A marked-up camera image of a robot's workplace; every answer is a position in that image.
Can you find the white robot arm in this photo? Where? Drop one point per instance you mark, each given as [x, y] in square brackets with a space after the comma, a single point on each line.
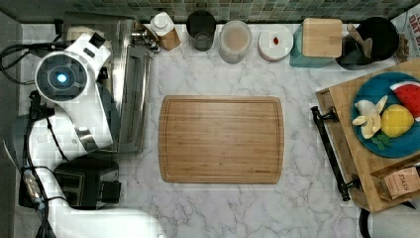
[67, 120]

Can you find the large bamboo cutting board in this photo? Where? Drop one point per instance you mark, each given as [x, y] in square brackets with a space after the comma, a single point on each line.
[221, 139]

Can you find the clear jar of snacks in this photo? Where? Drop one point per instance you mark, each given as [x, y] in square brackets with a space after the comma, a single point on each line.
[234, 40]

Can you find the dark empty glass jar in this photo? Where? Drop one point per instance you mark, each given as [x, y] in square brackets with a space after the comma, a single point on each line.
[201, 27]

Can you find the white round container lid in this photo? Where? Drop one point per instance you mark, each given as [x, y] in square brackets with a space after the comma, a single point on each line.
[275, 42]

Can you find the stainless steel toaster oven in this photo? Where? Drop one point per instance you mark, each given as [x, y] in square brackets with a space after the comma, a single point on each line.
[126, 73]

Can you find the white lidded spice jar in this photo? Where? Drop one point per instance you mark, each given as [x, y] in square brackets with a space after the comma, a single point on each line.
[164, 28]

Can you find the teal box with bamboo lid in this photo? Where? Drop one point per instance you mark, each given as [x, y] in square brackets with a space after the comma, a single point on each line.
[317, 42]

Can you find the black slot toaster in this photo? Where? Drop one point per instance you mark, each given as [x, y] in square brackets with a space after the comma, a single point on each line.
[83, 183]

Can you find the wooden serving tray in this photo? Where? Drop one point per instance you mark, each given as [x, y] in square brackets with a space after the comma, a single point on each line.
[356, 168]

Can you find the plush peeled banana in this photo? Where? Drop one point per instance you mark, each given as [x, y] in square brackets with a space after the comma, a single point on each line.
[369, 119]

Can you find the blue round plate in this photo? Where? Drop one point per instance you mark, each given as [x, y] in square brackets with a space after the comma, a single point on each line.
[380, 144]

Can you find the wooden spatula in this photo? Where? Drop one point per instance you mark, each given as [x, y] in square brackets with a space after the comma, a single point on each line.
[366, 44]

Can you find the black utensil pot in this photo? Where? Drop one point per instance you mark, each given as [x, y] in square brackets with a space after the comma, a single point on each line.
[385, 41]

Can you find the stash tea bag box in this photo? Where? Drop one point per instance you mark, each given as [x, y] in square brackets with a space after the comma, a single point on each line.
[399, 183]

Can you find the plush watermelon slice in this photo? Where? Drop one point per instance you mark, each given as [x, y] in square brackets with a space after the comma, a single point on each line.
[408, 93]

